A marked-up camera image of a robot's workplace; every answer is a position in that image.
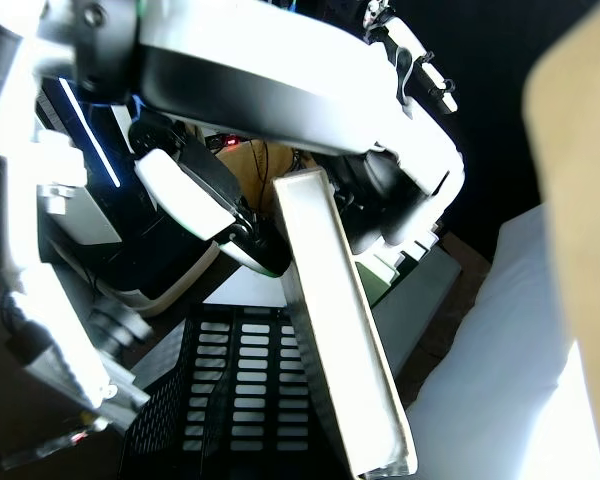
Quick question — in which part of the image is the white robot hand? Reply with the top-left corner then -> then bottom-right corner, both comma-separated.
129,0 -> 467,279
374,17 -> 459,115

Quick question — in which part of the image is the black mesh file rack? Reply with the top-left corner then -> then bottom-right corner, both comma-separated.
117,302 -> 356,480

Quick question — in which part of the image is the large cardboard box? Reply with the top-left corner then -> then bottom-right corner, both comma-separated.
214,139 -> 306,216

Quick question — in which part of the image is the tan cardboard panel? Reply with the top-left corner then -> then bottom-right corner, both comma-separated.
522,0 -> 600,480

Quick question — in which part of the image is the white black tower with light strip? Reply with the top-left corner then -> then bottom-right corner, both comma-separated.
34,74 -> 221,319

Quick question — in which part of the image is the white backdrop cloth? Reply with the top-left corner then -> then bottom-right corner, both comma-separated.
377,202 -> 600,480

